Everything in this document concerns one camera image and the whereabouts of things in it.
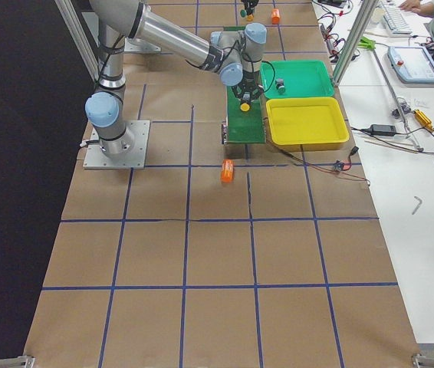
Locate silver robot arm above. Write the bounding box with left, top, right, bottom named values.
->
left=90, top=1, right=267, bottom=106

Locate white keyboard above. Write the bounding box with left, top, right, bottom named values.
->
left=378, top=0, right=413, bottom=37

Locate orange 4680 cylinder on table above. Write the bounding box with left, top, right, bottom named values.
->
left=271, top=8, right=281, bottom=25

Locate green plastic tray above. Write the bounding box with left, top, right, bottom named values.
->
left=261, top=60, right=334, bottom=99

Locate yellow plastic tray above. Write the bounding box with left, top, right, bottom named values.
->
left=266, top=97, right=350, bottom=149

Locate green conveyor belt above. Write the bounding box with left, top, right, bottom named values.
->
left=212, top=23, right=267, bottom=144

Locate small circuit board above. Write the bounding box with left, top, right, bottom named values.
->
left=332, top=160, right=345, bottom=173

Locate green handled reacher tool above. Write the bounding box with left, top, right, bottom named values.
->
left=358, top=36, right=424, bottom=153

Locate aluminium frame post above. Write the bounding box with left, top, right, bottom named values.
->
left=331, top=0, right=378, bottom=87

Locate orange 4680 cylinder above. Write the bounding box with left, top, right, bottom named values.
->
left=220, top=159, right=234, bottom=183
left=271, top=8, right=281, bottom=25

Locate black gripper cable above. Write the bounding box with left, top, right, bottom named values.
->
left=261, top=60, right=278, bottom=93

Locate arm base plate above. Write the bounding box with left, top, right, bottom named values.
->
left=83, top=120, right=150, bottom=169

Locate silver hex key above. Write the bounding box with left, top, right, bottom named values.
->
left=412, top=195, right=422, bottom=215

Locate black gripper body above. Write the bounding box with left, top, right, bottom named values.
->
left=231, top=80, right=263, bottom=103
left=242, top=0, right=258, bottom=9

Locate black power adapter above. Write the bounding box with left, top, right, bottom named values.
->
left=370, top=124, right=397, bottom=136

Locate yellow push button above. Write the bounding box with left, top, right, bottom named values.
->
left=239, top=102, right=251, bottom=112

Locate red black wire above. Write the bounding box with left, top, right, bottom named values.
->
left=278, top=145, right=370, bottom=183

